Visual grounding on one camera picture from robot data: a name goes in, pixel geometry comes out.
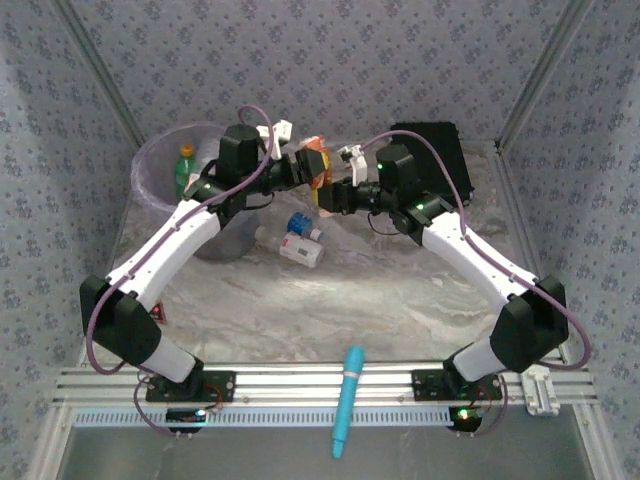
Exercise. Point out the brown Nescafe coffee bottle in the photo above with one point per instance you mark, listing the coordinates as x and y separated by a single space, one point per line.
318 144

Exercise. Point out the green plastic bottle yellow cap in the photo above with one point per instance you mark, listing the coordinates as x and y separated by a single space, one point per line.
184 175

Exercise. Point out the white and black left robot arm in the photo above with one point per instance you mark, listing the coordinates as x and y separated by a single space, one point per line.
165 250

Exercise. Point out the purple translucent waste bin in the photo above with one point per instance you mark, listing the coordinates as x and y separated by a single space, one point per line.
225 245

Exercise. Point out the small blue bottle white cap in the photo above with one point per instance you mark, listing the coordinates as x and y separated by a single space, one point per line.
299 222

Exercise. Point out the black hard case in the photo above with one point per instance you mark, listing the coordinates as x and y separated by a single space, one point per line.
445 145

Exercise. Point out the white bottle with red print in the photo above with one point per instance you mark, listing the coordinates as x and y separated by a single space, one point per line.
300 250

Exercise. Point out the red triangle marker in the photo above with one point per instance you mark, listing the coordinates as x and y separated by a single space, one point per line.
159 314

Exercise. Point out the teal plastic cylinder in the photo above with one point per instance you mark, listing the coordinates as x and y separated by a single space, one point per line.
350 390

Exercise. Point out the right controller board with LED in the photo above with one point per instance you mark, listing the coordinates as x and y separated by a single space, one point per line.
465 415

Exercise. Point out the controller board with led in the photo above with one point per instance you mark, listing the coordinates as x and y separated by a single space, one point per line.
182 415
465 415

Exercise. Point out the left controller board with LED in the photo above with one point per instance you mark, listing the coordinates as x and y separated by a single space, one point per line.
182 415

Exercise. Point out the aluminium corner post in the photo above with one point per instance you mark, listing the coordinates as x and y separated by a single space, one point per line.
96 65
544 67

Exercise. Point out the aluminium mounting rail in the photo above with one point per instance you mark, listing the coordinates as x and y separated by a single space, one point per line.
300 385

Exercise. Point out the white rail bracket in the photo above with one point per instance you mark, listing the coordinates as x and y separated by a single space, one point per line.
542 402

